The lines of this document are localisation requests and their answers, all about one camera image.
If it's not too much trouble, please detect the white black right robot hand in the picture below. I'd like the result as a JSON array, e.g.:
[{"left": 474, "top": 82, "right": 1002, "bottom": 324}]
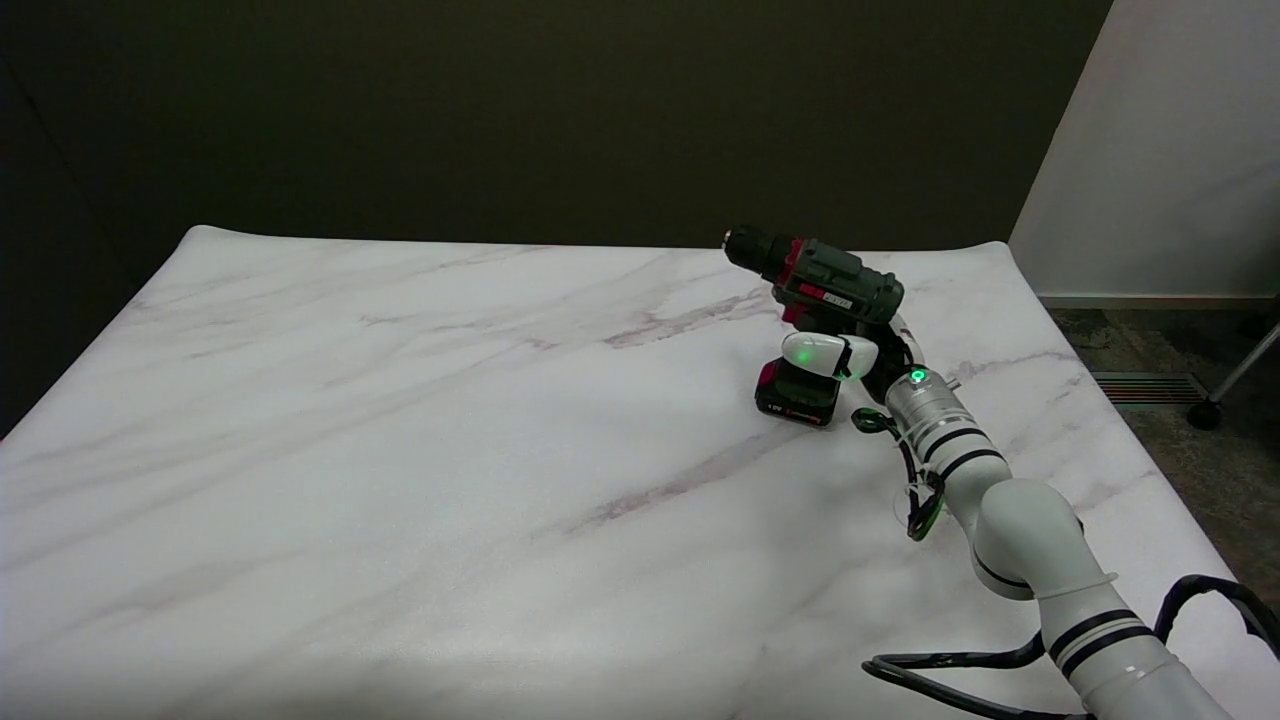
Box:
[{"left": 780, "top": 312, "right": 926, "bottom": 401}]

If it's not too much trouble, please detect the dark green power screwdriver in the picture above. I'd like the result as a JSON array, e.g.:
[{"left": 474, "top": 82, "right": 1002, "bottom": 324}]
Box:
[{"left": 722, "top": 226, "right": 906, "bottom": 429}]

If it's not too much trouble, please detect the floor vent grille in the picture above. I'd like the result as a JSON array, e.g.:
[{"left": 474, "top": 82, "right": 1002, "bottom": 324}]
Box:
[{"left": 1090, "top": 371, "right": 1211, "bottom": 406}]

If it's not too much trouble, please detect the metal chair leg with caster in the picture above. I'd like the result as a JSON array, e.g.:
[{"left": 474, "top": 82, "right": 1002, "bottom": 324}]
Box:
[{"left": 1187, "top": 322, "right": 1280, "bottom": 432}]

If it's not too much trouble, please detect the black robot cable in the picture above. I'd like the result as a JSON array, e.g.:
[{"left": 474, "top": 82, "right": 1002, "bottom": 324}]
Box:
[{"left": 852, "top": 407, "right": 1280, "bottom": 720}]

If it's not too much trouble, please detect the white wall panel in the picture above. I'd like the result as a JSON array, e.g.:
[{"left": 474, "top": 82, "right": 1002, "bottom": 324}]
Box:
[{"left": 1008, "top": 0, "right": 1280, "bottom": 310}]

